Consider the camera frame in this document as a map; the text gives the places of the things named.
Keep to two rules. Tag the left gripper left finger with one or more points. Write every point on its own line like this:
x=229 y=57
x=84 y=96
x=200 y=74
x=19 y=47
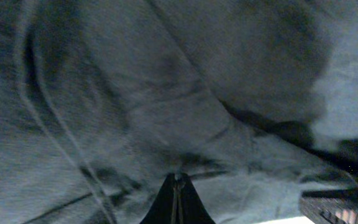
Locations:
x=160 y=211

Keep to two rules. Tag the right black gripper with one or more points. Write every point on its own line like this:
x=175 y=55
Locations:
x=330 y=206

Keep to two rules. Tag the dark green t-shirt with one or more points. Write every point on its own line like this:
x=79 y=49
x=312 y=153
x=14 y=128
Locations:
x=256 y=101

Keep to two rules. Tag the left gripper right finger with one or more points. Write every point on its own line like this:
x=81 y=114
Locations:
x=189 y=207

